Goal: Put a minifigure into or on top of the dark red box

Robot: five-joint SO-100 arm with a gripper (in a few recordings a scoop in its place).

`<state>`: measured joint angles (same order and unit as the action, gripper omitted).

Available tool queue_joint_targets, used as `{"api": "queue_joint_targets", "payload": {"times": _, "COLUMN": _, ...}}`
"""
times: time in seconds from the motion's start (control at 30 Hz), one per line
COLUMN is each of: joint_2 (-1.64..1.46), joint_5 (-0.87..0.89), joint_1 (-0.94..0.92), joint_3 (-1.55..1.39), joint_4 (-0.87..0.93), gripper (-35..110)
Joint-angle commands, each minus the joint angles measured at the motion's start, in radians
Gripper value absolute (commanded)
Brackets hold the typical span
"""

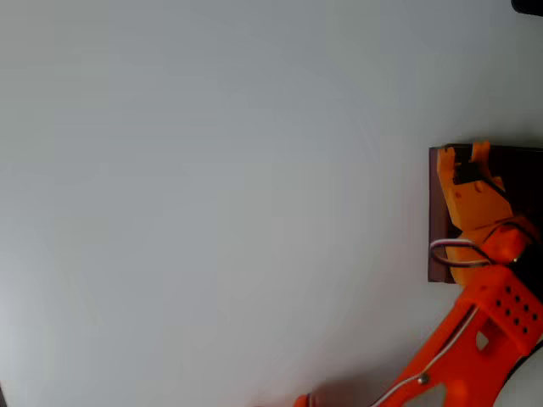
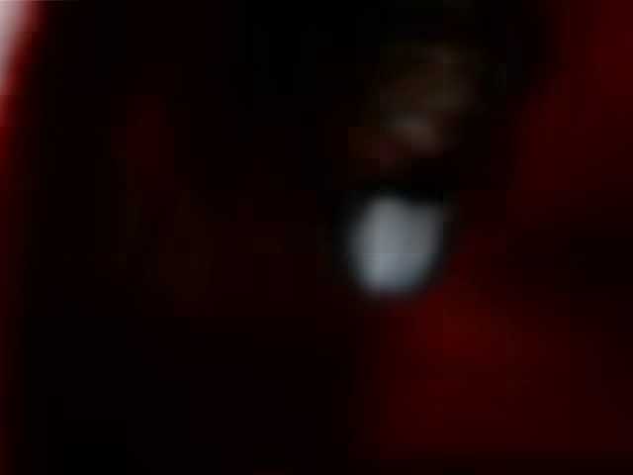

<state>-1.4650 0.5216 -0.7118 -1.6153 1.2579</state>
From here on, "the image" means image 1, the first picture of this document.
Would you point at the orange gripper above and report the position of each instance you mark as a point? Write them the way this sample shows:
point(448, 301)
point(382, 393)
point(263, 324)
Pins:
point(467, 203)

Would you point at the small black object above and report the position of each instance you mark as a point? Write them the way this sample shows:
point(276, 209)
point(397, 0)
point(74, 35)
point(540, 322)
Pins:
point(466, 174)

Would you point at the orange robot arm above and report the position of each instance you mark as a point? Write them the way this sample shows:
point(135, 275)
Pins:
point(458, 364)

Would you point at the dark red cardboard box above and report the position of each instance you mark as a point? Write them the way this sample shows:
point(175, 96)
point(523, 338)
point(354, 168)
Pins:
point(437, 203)

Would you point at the black object at corner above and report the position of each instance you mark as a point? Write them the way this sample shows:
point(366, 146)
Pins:
point(530, 6)

